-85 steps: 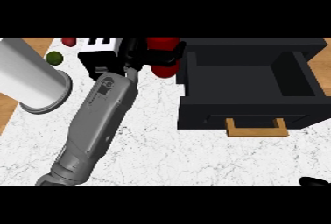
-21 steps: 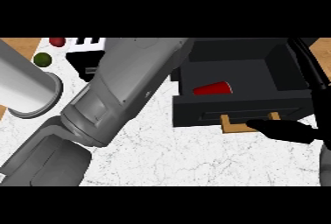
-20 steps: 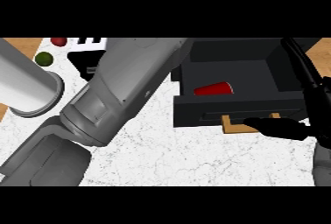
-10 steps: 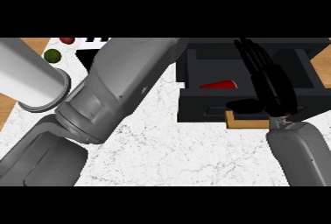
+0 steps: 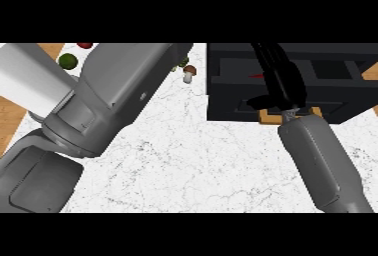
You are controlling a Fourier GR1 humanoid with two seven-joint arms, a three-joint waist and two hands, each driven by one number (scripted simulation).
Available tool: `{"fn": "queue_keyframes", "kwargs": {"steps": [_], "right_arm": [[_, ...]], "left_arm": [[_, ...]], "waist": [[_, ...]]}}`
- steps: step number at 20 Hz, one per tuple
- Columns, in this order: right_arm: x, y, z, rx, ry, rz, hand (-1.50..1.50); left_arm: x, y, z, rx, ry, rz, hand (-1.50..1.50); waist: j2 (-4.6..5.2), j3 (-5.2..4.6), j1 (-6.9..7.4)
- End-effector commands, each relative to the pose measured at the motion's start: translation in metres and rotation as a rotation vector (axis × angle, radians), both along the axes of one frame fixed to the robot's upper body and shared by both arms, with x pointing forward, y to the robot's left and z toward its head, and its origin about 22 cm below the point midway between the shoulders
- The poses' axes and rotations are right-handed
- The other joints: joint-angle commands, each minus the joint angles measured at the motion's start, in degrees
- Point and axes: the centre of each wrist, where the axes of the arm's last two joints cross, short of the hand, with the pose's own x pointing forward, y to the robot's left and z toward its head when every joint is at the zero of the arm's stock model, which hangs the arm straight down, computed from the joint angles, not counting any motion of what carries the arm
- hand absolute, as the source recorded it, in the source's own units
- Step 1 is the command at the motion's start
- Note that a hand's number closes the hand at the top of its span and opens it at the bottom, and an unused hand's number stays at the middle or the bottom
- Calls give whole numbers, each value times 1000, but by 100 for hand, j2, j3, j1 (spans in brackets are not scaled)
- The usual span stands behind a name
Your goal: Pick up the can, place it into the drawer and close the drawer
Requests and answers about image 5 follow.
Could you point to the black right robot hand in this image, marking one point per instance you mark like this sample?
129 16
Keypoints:
286 86

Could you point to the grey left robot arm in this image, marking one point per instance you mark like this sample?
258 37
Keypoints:
123 86

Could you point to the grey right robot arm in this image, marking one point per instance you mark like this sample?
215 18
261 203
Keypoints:
320 160

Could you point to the dark grey open drawer cabinet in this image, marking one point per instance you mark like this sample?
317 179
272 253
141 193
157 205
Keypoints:
334 96

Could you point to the brown wooden board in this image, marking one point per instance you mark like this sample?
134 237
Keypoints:
268 118

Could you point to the brown cap mushroom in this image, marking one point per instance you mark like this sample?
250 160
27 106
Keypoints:
190 71

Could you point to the green leafy vegetable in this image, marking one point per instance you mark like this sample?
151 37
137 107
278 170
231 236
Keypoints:
184 62

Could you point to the red tomato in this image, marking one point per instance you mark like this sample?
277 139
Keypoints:
85 45

